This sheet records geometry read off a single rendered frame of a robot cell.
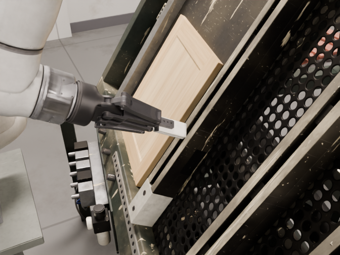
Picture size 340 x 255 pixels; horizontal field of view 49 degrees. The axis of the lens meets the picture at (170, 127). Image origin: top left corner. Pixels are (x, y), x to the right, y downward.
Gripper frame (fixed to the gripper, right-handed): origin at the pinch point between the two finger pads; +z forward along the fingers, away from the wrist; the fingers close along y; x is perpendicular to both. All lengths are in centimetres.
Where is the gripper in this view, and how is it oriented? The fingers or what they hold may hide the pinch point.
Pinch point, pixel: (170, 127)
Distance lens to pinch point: 73.5
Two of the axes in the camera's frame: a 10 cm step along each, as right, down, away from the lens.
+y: 5.4, -3.1, -7.9
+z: 8.4, 2.3, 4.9
